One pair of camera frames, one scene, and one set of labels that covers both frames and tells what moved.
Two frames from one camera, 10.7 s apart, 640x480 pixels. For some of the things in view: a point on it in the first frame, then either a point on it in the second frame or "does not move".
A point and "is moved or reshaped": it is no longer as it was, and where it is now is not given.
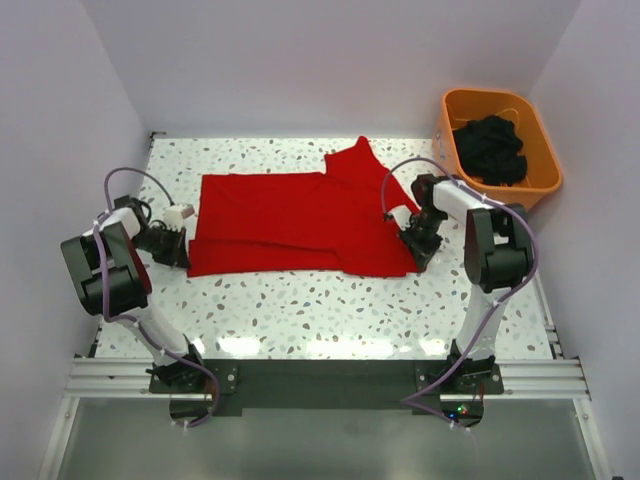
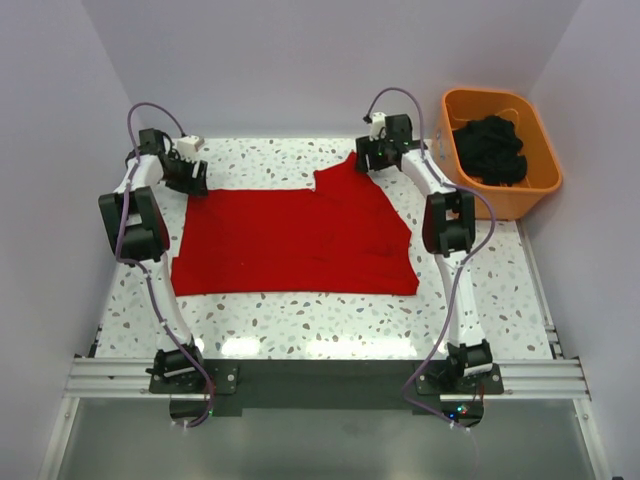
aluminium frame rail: x=524 y=380 does not move
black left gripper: x=177 y=255 -> x=191 y=186
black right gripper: x=422 y=252 -> x=364 y=146
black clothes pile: x=490 y=148 does not move
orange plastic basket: x=496 y=143 does not move
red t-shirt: x=330 y=222 is moved or reshaped
